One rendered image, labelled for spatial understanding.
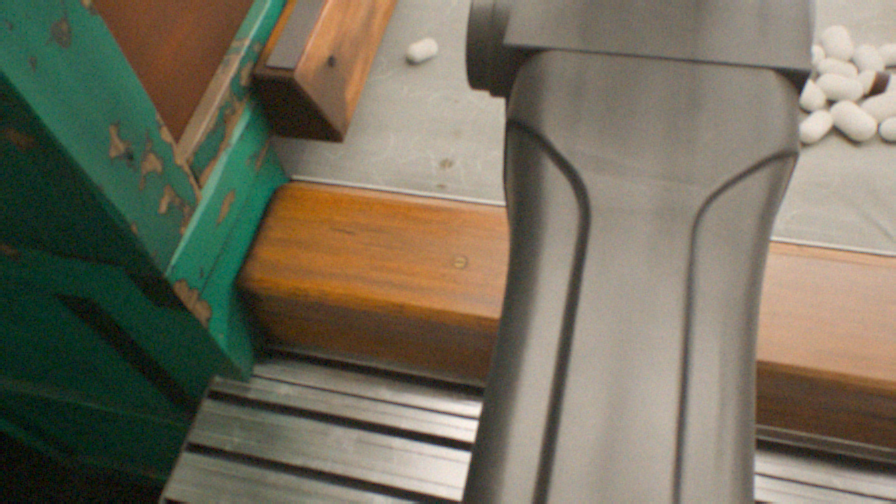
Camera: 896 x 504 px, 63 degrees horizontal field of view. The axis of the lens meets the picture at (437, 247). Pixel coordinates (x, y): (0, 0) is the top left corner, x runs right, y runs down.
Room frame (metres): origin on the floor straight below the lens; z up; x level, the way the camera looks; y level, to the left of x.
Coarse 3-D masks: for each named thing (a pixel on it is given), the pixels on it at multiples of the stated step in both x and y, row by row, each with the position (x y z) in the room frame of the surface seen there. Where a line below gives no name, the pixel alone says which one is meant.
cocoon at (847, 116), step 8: (840, 104) 0.37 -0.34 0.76; (848, 104) 0.37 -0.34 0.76; (832, 112) 0.37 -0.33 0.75; (840, 112) 0.37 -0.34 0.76; (848, 112) 0.36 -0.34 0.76; (856, 112) 0.36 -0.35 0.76; (864, 112) 0.36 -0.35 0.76; (840, 120) 0.36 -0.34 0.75; (848, 120) 0.36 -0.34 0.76; (856, 120) 0.35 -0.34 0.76; (864, 120) 0.35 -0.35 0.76; (872, 120) 0.35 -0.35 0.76; (840, 128) 0.36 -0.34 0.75; (848, 128) 0.35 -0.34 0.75; (856, 128) 0.35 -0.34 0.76; (864, 128) 0.35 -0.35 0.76; (872, 128) 0.34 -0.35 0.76; (856, 136) 0.34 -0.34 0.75; (864, 136) 0.34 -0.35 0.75
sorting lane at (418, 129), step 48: (432, 0) 0.61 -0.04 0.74; (816, 0) 0.52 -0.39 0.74; (864, 0) 0.50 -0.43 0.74; (384, 48) 0.56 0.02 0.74; (384, 96) 0.49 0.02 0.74; (432, 96) 0.48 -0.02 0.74; (480, 96) 0.47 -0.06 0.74; (864, 96) 0.39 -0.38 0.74; (336, 144) 0.44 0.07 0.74; (384, 144) 0.43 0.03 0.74; (432, 144) 0.42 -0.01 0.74; (480, 144) 0.41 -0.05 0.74; (816, 144) 0.35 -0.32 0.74; (864, 144) 0.34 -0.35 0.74; (432, 192) 0.37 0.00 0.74; (480, 192) 0.36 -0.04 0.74; (816, 192) 0.31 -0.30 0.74; (864, 192) 0.30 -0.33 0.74; (816, 240) 0.26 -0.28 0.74; (864, 240) 0.26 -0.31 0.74
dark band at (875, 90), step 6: (876, 72) 0.40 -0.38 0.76; (882, 72) 0.40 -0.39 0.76; (876, 78) 0.39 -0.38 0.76; (882, 78) 0.39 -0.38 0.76; (888, 78) 0.39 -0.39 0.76; (876, 84) 0.39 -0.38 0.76; (882, 84) 0.39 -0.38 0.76; (888, 84) 0.39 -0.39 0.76; (870, 90) 0.39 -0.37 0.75; (876, 90) 0.39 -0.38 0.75; (882, 90) 0.38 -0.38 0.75
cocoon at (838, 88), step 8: (824, 80) 0.40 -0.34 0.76; (832, 80) 0.40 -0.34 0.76; (840, 80) 0.40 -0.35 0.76; (848, 80) 0.39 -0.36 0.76; (856, 80) 0.39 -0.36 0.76; (824, 88) 0.40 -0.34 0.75; (832, 88) 0.39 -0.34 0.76; (840, 88) 0.39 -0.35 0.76; (848, 88) 0.39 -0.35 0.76; (856, 88) 0.39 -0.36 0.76; (832, 96) 0.39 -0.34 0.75; (840, 96) 0.39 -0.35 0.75; (848, 96) 0.38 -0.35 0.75; (856, 96) 0.38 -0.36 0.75
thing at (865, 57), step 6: (858, 48) 0.43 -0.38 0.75; (864, 48) 0.43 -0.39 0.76; (870, 48) 0.43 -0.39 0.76; (858, 54) 0.43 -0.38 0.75; (864, 54) 0.42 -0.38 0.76; (870, 54) 0.42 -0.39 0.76; (876, 54) 0.42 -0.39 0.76; (858, 60) 0.42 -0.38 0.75; (864, 60) 0.42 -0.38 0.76; (870, 60) 0.41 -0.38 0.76; (876, 60) 0.41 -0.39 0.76; (882, 60) 0.41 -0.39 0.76; (858, 66) 0.42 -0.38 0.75; (864, 66) 0.41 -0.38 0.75; (870, 66) 0.41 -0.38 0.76; (876, 66) 0.41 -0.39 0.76; (882, 66) 0.41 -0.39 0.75
